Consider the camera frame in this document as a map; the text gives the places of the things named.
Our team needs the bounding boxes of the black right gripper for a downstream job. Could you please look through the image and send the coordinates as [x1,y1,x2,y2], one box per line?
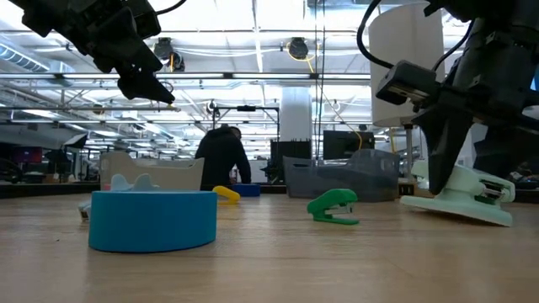
[414,20,539,195]

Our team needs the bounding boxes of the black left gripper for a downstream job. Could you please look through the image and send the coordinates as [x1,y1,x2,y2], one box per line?
[8,0,176,104]

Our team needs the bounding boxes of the mint green stapler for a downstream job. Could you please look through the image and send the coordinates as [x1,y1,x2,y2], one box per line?
[399,162,516,227]

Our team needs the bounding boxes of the green mini stapler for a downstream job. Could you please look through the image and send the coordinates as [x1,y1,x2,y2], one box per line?
[307,188,360,226]

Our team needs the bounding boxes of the yellow mini stapler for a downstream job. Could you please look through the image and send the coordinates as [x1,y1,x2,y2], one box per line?
[212,185,241,206]

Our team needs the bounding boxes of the light blue tape roll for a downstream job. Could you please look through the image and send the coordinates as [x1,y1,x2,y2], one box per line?
[88,190,218,253]

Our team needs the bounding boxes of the navy blue tape roll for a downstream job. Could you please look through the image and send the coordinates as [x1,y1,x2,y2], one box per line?
[232,183,261,198]

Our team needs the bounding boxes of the black background monitor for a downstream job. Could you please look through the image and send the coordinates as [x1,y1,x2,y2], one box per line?
[323,130,376,161]

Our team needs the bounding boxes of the white shade table lamp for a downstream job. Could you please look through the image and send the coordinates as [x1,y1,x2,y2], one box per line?
[368,2,446,197]

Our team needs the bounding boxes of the light grey plastic bin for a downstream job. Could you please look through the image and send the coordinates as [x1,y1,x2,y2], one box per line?
[99,151,205,192]

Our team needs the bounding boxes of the dark translucent plastic bin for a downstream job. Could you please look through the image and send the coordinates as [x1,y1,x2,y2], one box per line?
[282,149,401,202]

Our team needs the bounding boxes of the person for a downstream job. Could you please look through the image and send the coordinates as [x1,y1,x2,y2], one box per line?
[195,125,253,191]

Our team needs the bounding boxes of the ceiling cable reel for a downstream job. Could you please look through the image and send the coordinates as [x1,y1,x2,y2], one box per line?
[152,36,186,72]
[287,36,311,61]

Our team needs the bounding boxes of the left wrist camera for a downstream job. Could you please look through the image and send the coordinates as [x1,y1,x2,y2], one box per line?
[125,0,163,40]

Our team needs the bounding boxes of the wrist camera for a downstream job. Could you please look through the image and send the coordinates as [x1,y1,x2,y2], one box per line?
[375,60,438,106]
[125,0,163,40]

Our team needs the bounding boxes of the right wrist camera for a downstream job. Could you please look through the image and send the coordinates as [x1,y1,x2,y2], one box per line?
[375,60,438,106]

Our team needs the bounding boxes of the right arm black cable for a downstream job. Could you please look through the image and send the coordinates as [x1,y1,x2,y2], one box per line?
[356,0,397,71]

